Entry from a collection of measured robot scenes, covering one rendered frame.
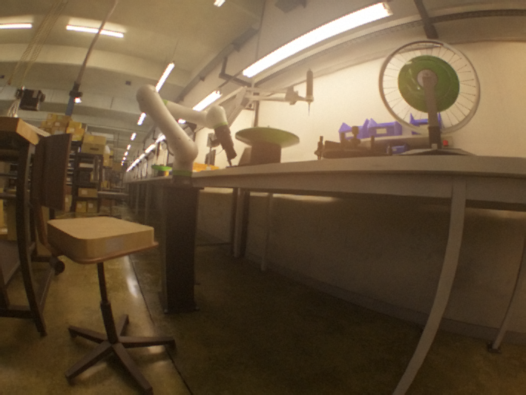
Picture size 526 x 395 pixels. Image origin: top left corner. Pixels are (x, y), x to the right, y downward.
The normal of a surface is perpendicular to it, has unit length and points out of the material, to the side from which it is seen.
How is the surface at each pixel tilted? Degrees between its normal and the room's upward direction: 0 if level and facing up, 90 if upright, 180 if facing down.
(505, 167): 90
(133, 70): 90
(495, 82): 90
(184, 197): 90
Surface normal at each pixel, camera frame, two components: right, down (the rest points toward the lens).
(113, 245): 0.97, 0.08
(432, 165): -0.77, -0.06
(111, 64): 0.63, 0.06
